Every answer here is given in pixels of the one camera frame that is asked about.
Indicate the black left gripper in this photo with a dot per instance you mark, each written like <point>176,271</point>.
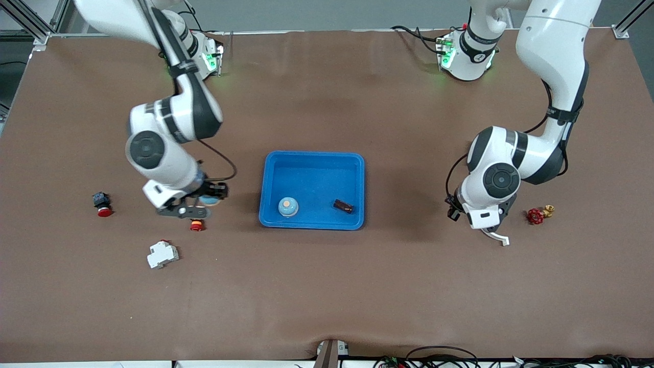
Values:
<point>452,211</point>

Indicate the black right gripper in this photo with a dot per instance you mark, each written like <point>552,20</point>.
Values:
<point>213,190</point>

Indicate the light blue round bell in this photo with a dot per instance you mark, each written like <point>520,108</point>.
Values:
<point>288,207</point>
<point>210,201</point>

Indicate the dark brown capacitor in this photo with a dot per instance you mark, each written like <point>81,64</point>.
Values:
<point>343,206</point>

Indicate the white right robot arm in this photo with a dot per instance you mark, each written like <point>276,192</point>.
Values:
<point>173,117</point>

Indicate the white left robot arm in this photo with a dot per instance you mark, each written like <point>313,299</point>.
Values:
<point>552,51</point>

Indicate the red orange push button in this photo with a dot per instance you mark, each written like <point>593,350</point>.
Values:
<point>196,225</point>

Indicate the white circuit breaker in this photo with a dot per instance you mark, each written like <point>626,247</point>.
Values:
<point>162,254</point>

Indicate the blue plastic tray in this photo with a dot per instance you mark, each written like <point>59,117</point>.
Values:
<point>311,179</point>

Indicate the white curved bracket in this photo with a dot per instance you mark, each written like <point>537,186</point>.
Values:
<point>498,237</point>

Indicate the red button black switch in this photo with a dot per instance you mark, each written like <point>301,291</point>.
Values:
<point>102,205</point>

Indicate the brown camera mount post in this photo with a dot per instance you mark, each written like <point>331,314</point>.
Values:
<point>327,358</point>

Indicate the small white mount block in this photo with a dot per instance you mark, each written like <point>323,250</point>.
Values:
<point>343,349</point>

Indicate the aluminium frame post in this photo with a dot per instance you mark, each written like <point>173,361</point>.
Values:
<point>41,37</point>
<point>621,33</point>

